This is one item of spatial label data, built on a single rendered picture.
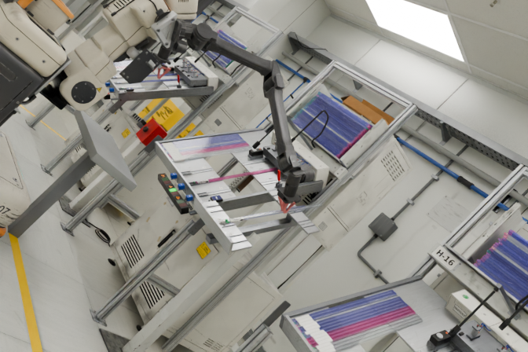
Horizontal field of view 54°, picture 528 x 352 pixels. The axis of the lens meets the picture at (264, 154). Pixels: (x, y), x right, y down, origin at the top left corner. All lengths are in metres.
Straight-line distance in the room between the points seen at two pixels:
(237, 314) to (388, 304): 1.17
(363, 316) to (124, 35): 1.50
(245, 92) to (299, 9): 2.32
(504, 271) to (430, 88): 2.99
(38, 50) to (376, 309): 1.59
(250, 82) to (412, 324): 2.48
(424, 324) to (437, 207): 2.19
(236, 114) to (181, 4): 1.92
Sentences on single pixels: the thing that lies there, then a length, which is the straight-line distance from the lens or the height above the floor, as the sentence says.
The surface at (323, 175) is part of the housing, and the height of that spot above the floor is 1.27.
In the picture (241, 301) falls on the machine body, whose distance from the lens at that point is 3.07.
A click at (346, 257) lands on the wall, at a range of 4.36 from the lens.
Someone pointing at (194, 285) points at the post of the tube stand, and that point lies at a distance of 2.48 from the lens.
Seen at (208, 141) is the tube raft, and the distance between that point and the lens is 3.11.
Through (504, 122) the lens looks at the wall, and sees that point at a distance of 4.62.
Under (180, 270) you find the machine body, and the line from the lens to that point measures 2.87.
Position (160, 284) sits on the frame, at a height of 0.31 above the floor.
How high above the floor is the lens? 1.01
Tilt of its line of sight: 2 degrees up
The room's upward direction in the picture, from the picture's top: 46 degrees clockwise
